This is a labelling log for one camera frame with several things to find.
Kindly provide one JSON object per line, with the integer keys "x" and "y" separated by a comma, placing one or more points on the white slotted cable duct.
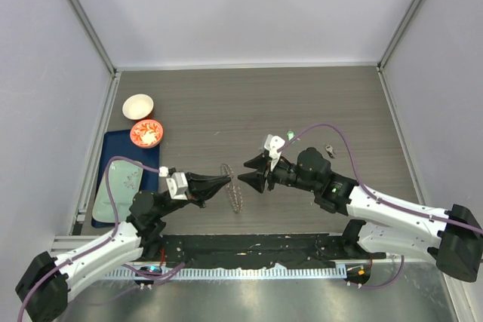
{"x": 276, "y": 273}

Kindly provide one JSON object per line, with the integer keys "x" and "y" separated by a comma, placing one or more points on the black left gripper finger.
{"x": 199, "y": 197}
{"x": 195, "y": 179}

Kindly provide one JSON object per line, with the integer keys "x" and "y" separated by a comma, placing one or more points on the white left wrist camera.
{"x": 177, "y": 186}

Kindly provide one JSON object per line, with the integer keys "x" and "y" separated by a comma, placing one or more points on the light green rectangular plate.
{"x": 124, "y": 182}

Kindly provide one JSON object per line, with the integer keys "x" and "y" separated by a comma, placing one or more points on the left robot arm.
{"x": 50, "y": 283}

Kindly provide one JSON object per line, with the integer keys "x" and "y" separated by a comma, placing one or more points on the white bowl red outside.
{"x": 137, "y": 107}

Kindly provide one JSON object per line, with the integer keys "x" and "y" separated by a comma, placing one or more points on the dark blue tray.
{"x": 118, "y": 143}

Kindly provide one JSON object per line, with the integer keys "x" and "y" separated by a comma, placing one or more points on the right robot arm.
{"x": 449, "y": 238}

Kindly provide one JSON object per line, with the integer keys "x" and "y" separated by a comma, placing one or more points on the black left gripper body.
{"x": 170, "y": 206}

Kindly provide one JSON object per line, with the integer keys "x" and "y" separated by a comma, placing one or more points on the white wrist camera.
{"x": 177, "y": 186}
{"x": 272, "y": 144}

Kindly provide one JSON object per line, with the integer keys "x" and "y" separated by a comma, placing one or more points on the metal disc with keyrings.
{"x": 233, "y": 191}

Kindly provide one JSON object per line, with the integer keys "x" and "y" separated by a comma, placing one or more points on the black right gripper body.
{"x": 284, "y": 173}

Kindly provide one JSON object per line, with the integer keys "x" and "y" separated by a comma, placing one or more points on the orange floral patterned bowl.
{"x": 147, "y": 133}

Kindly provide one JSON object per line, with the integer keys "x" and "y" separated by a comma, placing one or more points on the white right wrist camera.
{"x": 272, "y": 144}

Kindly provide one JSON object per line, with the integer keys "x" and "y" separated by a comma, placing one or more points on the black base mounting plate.
{"x": 293, "y": 251}

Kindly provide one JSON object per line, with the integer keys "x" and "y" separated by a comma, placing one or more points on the black tagged key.
{"x": 330, "y": 151}

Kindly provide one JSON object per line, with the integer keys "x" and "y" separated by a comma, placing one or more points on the green key tag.
{"x": 290, "y": 135}

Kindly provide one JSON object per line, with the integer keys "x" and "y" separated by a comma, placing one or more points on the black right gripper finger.
{"x": 260, "y": 162}
{"x": 255, "y": 179}

